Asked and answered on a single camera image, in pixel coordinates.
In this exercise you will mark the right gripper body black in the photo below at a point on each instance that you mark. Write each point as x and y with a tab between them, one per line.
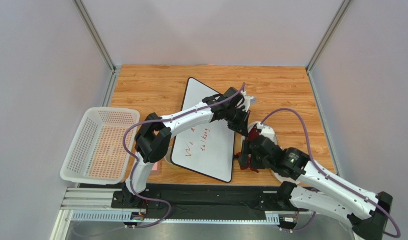
249	153

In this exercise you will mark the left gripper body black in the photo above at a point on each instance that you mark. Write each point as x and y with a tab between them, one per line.
238	118

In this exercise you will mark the dark red bra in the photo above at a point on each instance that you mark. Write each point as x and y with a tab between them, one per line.
245	157

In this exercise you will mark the white mesh laundry bag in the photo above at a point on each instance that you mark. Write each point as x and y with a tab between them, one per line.
276	175

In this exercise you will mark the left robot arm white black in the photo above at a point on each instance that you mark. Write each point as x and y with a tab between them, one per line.
148	141

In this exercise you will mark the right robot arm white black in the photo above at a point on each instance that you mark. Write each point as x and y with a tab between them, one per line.
365	212

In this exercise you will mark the whiteboard with red writing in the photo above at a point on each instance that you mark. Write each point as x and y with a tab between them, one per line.
206	150

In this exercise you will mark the pink eraser block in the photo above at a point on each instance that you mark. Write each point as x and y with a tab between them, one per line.
156	168

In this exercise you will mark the white plastic basket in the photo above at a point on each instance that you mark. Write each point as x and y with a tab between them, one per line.
96	155

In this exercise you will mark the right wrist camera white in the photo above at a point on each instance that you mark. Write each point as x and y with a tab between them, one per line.
266	131

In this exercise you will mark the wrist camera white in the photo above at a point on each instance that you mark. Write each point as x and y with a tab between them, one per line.
248	101
266	131

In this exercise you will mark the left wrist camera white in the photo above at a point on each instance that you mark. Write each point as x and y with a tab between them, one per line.
248	101

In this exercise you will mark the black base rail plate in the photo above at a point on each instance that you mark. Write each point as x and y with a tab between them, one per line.
205	202

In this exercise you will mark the aluminium frame rail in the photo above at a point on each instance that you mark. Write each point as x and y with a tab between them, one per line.
86	213

